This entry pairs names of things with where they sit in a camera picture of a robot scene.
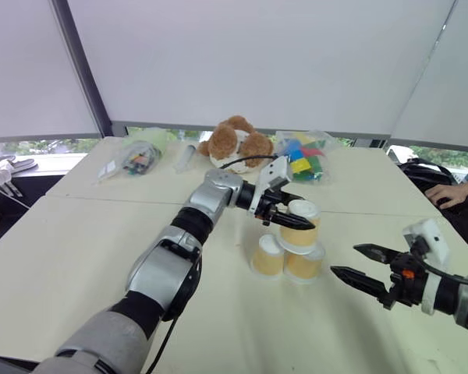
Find grey window frame post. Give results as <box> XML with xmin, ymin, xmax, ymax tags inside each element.
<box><xmin>48</xmin><ymin>0</ymin><xmax>115</xmax><ymax>138</ymax></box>

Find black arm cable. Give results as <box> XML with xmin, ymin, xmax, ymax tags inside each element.
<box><xmin>420</xmin><ymin>255</ymin><xmax>468</xmax><ymax>284</ymax></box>
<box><xmin>146</xmin><ymin>153</ymin><xmax>280</xmax><ymax>374</ymax></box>

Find clear bag of small parts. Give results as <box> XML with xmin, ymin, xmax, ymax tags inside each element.
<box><xmin>97</xmin><ymin>139</ymin><xmax>165</xmax><ymax>185</ymax></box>

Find bag of coloured blocks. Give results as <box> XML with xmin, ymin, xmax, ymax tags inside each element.
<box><xmin>275</xmin><ymin>129</ymin><xmax>339</xmax><ymax>186</ymax></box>

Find black and white sandals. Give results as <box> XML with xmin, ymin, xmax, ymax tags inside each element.
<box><xmin>0</xmin><ymin>153</ymin><xmax>40</xmax><ymax>184</ymax></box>

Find black bag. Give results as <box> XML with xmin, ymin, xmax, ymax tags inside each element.
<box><xmin>396</xmin><ymin>157</ymin><xmax>455</xmax><ymax>196</ymax></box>

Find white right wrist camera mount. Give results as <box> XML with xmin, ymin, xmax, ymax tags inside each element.
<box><xmin>402</xmin><ymin>217</ymin><xmax>452</xmax><ymax>316</ymax></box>

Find yellow paper cup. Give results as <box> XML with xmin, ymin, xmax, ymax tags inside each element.
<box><xmin>283</xmin><ymin>241</ymin><xmax>327</xmax><ymax>285</ymax></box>
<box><xmin>278</xmin><ymin>199</ymin><xmax>322</xmax><ymax>247</ymax></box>
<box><xmin>250</xmin><ymin>234</ymin><xmax>286</xmax><ymax>281</ymax></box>

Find pale green plastic bag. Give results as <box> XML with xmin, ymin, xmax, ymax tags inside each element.
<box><xmin>127</xmin><ymin>127</ymin><xmax>174</xmax><ymax>157</ymax></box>

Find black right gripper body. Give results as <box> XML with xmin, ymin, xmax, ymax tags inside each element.
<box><xmin>377</xmin><ymin>249</ymin><xmax>429</xmax><ymax>312</ymax></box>

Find clear plastic tube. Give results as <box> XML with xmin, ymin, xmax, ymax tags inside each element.
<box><xmin>173</xmin><ymin>143</ymin><xmax>198</xmax><ymax>175</ymax></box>

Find bystander bare hand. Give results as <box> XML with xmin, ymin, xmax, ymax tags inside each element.
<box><xmin>427</xmin><ymin>182</ymin><xmax>468</xmax><ymax>210</ymax></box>

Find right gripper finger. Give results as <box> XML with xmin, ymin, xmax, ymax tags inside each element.
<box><xmin>352</xmin><ymin>243</ymin><xmax>405</xmax><ymax>268</ymax></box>
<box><xmin>329</xmin><ymin>266</ymin><xmax>388</xmax><ymax>301</ymax></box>

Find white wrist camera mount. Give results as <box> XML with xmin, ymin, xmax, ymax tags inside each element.
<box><xmin>247</xmin><ymin>155</ymin><xmax>293</xmax><ymax>216</ymax></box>
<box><xmin>402</xmin><ymin>217</ymin><xmax>452</xmax><ymax>316</ymax></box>

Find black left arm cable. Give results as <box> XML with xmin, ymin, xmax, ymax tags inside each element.
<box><xmin>146</xmin><ymin>153</ymin><xmax>280</xmax><ymax>374</ymax></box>

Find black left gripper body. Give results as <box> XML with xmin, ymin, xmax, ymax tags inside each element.
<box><xmin>250</xmin><ymin>188</ymin><xmax>288</xmax><ymax>228</ymax></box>

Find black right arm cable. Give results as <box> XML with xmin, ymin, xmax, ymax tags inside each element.
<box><xmin>420</xmin><ymin>255</ymin><xmax>468</xmax><ymax>284</ymax></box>

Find brown and white plush toy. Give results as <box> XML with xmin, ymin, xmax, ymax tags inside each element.
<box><xmin>197</xmin><ymin>115</ymin><xmax>275</xmax><ymax>175</ymax></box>

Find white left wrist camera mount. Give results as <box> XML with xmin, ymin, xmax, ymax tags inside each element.
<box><xmin>247</xmin><ymin>155</ymin><xmax>293</xmax><ymax>216</ymax></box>

